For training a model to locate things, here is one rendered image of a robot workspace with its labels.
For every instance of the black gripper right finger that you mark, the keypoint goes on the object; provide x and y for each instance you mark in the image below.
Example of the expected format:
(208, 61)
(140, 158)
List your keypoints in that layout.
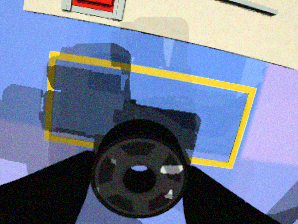
(209, 202)

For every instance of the black tyre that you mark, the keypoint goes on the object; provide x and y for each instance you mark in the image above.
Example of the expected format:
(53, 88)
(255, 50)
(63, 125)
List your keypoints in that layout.
(139, 143)

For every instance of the yellow rectangular outline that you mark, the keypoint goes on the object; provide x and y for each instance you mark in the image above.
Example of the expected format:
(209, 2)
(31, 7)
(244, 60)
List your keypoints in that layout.
(145, 71)

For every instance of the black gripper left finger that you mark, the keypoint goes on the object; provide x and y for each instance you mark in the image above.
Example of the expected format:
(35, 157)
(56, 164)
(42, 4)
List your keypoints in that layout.
(53, 195)

